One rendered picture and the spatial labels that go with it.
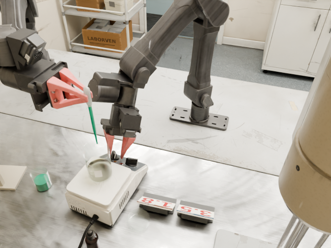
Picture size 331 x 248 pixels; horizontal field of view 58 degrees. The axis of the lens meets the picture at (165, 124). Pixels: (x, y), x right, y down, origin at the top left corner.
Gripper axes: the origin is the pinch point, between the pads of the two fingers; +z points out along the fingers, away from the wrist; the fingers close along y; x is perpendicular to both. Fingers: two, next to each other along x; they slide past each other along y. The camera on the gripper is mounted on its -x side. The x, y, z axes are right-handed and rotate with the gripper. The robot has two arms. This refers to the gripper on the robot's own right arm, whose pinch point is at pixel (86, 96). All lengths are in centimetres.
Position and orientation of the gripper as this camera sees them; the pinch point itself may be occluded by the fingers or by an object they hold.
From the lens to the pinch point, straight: 61.6
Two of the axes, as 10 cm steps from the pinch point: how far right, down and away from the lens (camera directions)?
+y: 4.0, -6.0, 6.9
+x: -0.2, 7.5, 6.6
